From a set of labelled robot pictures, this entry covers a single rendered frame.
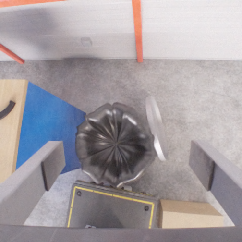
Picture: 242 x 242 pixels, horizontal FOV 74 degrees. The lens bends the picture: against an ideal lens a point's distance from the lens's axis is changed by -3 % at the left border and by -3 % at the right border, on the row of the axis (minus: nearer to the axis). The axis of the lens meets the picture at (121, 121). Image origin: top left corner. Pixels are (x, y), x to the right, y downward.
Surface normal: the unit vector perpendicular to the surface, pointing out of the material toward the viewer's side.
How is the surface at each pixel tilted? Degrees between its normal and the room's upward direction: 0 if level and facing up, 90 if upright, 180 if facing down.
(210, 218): 0
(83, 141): 52
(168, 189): 0
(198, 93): 0
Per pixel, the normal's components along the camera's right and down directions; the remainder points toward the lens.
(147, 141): -0.39, -0.14
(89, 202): -0.14, -0.15
